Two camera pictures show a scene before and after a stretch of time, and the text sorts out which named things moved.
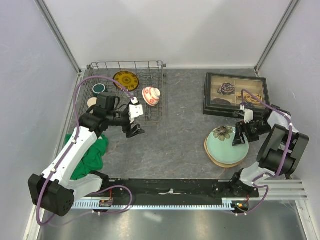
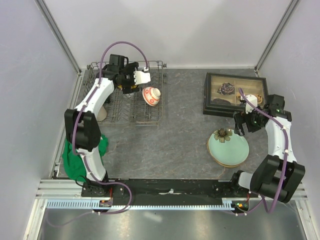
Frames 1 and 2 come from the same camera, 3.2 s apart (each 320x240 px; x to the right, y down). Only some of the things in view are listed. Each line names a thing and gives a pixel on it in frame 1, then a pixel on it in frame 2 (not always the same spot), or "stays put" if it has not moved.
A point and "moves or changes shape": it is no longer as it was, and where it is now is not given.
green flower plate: [219, 145] stays put
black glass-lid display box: [224, 93] stays put
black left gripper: [128, 130] → [127, 89]
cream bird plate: [219, 164] moves or changes shape
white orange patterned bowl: [151, 95] stays put
